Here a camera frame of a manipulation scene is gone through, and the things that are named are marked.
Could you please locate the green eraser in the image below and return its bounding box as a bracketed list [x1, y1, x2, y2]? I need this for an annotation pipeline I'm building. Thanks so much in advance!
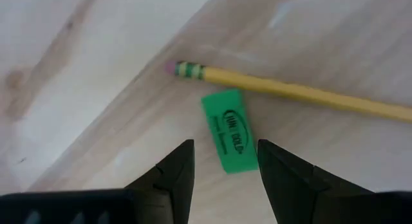
[200, 88, 260, 175]

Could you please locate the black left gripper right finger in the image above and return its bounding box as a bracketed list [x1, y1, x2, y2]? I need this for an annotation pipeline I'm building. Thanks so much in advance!
[257, 139, 412, 224]

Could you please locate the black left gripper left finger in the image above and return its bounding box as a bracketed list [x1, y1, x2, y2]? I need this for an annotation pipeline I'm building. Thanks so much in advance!
[124, 139, 196, 224]

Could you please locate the yellow pencil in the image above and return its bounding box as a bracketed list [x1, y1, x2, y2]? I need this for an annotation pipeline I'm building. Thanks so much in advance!
[164, 59, 412, 124]

